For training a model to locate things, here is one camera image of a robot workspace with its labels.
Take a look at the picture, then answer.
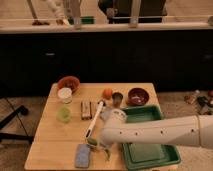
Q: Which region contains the dark red bowl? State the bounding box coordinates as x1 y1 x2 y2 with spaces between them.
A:
128 88 149 106

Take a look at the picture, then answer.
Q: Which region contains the green pepper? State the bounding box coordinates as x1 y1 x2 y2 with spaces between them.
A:
87 138 98 147

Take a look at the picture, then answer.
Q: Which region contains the blue sponge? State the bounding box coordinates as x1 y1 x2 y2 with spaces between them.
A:
75 144 91 168

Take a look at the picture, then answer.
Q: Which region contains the orange fruit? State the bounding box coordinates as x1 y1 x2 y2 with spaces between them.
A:
102 88 113 100

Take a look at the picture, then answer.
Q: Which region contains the black chair base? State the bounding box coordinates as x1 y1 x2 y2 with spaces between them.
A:
0 105 34 144

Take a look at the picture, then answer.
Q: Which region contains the white handled brush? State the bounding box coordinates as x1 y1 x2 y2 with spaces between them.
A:
85 100 105 139

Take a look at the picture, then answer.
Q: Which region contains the green plastic cup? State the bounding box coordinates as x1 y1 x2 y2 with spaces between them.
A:
57 107 71 123

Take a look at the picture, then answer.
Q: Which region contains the green plastic tray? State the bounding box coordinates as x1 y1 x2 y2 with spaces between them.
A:
122 105 181 171

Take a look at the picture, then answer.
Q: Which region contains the white plastic cup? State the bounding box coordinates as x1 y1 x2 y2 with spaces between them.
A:
57 87 72 104

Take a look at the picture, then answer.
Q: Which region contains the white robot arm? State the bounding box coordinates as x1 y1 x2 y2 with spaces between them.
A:
99 109 213 149

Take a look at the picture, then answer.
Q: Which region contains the wooden block toy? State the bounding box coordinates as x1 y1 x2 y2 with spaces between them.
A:
81 101 92 120

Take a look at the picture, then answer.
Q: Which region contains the green tipped gripper finger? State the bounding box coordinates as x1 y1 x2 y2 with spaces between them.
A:
103 148 111 161

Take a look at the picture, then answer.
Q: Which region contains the small metal cup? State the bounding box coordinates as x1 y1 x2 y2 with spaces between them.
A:
112 92 123 108

